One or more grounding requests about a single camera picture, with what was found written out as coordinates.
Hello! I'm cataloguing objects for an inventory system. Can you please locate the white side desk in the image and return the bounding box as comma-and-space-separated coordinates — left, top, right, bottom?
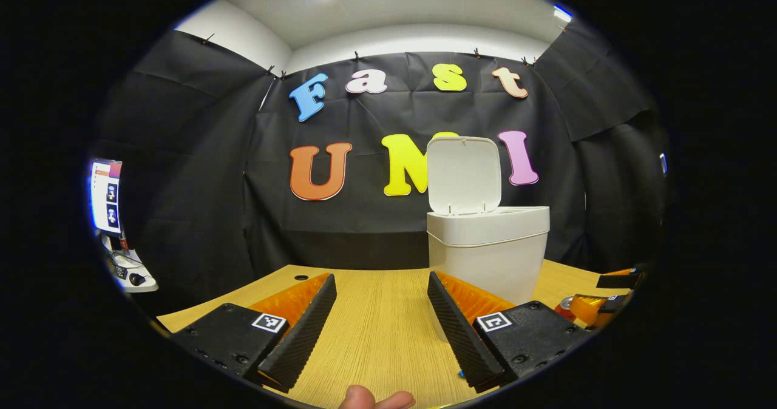
100, 233, 159, 293

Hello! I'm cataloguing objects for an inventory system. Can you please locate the white desktop garbage bin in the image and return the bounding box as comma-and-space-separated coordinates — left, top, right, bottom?
426, 136, 551, 306

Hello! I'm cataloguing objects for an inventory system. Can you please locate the computer monitor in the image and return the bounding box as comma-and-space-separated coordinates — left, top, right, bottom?
90, 159, 123, 235

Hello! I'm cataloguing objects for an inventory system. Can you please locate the black backdrop cloth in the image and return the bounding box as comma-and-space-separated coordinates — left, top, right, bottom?
91, 18, 671, 319

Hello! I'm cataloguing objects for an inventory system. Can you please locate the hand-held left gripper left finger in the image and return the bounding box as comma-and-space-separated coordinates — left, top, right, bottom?
172, 273, 338, 394

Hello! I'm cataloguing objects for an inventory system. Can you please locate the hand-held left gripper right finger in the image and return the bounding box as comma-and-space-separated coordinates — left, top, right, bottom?
427, 271, 592, 393

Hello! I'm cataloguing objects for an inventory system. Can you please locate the wooden desktop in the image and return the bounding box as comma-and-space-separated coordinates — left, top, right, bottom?
157, 259, 632, 409

